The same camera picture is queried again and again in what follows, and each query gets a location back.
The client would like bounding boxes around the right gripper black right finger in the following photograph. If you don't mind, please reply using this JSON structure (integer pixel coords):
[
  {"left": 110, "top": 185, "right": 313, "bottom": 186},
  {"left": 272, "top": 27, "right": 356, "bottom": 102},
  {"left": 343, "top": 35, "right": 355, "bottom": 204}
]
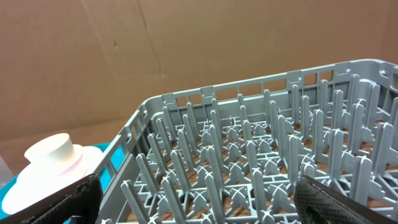
[{"left": 294, "top": 175, "right": 397, "bottom": 224}]

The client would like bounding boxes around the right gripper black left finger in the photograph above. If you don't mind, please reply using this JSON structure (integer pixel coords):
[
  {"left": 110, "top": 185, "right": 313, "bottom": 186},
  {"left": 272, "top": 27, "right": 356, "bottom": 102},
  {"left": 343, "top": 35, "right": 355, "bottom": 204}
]
[{"left": 0, "top": 174, "right": 104, "bottom": 224}]

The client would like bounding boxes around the clear plastic waste bin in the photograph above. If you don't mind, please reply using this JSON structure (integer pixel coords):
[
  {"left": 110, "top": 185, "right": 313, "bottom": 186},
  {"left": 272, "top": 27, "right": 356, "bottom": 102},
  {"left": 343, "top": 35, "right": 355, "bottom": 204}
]
[{"left": 0, "top": 156, "right": 14, "bottom": 188}]

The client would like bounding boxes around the grey dishwasher rack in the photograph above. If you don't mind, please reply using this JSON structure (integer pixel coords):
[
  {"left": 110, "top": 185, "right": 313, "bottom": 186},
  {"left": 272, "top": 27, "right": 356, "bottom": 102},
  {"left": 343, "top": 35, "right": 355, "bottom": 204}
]
[{"left": 96, "top": 59, "right": 397, "bottom": 223}]

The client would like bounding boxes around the teal serving tray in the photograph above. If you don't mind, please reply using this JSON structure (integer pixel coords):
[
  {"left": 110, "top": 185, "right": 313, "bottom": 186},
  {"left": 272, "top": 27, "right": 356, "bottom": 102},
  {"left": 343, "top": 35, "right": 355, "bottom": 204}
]
[{"left": 1, "top": 142, "right": 124, "bottom": 219}]

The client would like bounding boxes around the cream cup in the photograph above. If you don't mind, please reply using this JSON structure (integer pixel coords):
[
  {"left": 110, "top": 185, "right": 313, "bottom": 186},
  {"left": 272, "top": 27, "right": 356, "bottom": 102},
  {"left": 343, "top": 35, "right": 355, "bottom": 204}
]
[{"left": 24, "top": 133, "right": 75, "bottom": 163}]

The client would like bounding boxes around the white round plate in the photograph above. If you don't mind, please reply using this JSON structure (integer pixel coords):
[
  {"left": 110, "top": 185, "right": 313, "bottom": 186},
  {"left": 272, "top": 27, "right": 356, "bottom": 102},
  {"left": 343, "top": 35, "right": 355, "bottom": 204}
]
[{"left": 1, "top": 146, "right": 103, "bottom": 215}]

